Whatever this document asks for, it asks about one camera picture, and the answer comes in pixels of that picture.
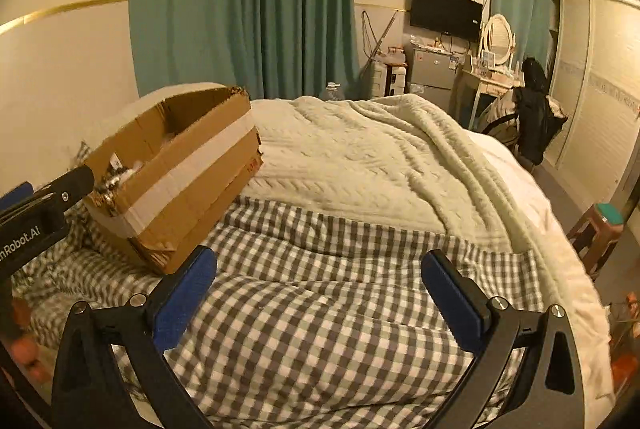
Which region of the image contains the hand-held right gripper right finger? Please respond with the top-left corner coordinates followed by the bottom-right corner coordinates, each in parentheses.
top-left (420, 249), bottom-right (586, 429)

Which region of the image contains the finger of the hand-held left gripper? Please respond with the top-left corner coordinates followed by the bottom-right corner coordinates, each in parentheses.
top-left (30, 165), bottom-right (96, 213)
top-left (0, 182), bottom-right (35, 215)

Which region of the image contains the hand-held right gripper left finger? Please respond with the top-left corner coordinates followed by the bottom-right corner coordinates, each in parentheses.
top-left (50, 245), bottom-right (218, 429)

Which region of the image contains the cardboard box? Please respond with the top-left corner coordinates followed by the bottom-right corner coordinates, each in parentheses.
top-left (82, 82), bottom-right (265, 276)

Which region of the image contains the person's left hand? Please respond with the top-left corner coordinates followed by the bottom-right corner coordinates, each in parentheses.
top-left (7, 299), bottom-right (51, 382)

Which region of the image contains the grey checked bed sheet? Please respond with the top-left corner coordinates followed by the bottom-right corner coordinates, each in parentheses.
top-left (10, 196), bottom-right (546, 425)

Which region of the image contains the cream knitted blanket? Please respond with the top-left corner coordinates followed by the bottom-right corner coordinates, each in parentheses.
top-left (240, 93), bottom-right (616, 420)

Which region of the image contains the red orange object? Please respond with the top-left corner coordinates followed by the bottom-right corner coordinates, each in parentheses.
top-left (607, 291), bottom-right (640, 360)

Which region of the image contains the teal topped stool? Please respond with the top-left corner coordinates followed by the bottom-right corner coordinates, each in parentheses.
top-left (567, 203), bottom-right (626, 275)

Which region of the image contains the black clothing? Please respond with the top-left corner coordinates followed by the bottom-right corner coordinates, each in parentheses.
top-left (512, 58), bottom-right (568, 165)

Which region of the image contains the white dressing table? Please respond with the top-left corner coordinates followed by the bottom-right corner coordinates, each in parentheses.
top-left (450, 66), bottom-right (526, 130)

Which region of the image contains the short white appliance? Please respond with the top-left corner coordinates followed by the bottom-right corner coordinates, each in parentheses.
top-left (387, 65), bottom-right (410, 97)

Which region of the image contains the grey small fridge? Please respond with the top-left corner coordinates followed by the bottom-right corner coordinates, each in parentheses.
top-left (409, 46), bottom-right (463, 115)

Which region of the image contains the tall white appliance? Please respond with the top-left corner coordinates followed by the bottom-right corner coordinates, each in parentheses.
top-left (369, 62), bottom-right (390, 100)

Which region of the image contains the white wardrobe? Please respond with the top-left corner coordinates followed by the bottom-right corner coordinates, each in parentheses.
top-left (545, 0), bottom-right (640, 210)

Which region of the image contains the wide teal curtain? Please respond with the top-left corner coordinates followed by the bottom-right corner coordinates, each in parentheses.
top-left (127, 0), bottom-right (358, 102)

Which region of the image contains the oval white mirror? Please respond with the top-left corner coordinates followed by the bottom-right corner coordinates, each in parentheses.
top-left (481, 13), bottom-right (516, 70)

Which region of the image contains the black television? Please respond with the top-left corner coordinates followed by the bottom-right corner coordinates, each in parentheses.
top-left (410, 0), bottom-right (484, 42)

